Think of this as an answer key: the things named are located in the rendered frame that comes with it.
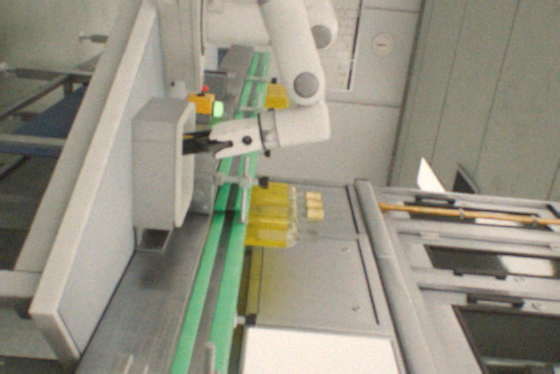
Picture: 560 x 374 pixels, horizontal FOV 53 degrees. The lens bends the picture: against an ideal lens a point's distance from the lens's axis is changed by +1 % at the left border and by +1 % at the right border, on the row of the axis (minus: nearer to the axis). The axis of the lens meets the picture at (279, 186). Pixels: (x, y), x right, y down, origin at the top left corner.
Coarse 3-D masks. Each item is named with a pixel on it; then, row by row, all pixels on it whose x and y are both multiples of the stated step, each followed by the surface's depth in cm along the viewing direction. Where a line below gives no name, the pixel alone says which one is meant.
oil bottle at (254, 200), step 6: (252, 198) 147; (258, 198) 147; (264, 198) 147; (270, 198) 148; (276, 198) 148; (252, 204) 144; (258, 204) 144; (264, 204) 144; (270, 204) 144; (276, 204) 144; (282, 204) 145; (288, 204) 145; (294, 204) 146; (294, 210) 145
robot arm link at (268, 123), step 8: (264, 112) 108; (272, 112) 107; (264, 120) 106; (272, 120) 106; (264, 128) 106; (272, 128) 105; (264, 136) 106; (272, 136) 105; (264, 144) 107; (272, 144) 107
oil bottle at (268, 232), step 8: (248, 216) 137; (248, 224) 133; (256, 224) 134; (264, 224) 134; (272, 224) 135; (280, 224) 135; (288, 224) 135; (248, 232) 134; (256, 232) 134; (264, 232) 134; (272, 232) 133; (280, 232) 133; (288, 232) 133; (296, 232) 135; (248, 240) 134; (256, 240) 134; (264, 240) 134; (272, 240) 134; (280, 240) 134; (288, 240) 134; (296, 240) 135
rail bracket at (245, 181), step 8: (248, 160) 124; (216, 176) 124; (224, 176) 125; (232, 176) 126; (240, 176) 125; (248, 176) 125; (264, 176) 126; (216, 184) 125; (240, 184) 125; (248, 184) 125; (256, 184) 126; (264, 184) 125; (240, 216) 129
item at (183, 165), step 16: (192, 112) 116; (176, 128) 102; (192, 128) 117; (176, 144) 102; (176, 160) 103; (192, 160) 120; (176, 176) 104; (192, 176) 122; (176, 192) 105; (192, 192) 123; (176, 208) 107; (176, 224) 109
